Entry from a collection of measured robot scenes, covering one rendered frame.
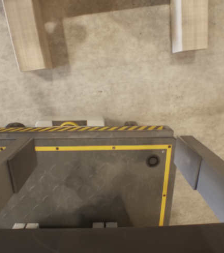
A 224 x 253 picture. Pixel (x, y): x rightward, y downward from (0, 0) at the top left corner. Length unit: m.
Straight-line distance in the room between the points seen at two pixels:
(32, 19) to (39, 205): 0.62
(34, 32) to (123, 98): 0.42
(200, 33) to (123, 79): 0.33
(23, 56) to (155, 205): 0.69
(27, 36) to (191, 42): 0.58
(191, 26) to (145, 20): 0.18
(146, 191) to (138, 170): 0.08
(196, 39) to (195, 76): 0.18
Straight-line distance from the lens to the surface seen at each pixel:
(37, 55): 0.74
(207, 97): 0.93
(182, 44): 0.76
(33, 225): 0.71
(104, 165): 0.55
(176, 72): 0.85
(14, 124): 0.81
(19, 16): 0.78
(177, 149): 0.16
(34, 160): 0.17
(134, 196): 0.62
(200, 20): 0.79
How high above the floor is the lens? 0.80
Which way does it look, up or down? 73 degrees down
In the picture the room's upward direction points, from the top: 174 degrees clockwise
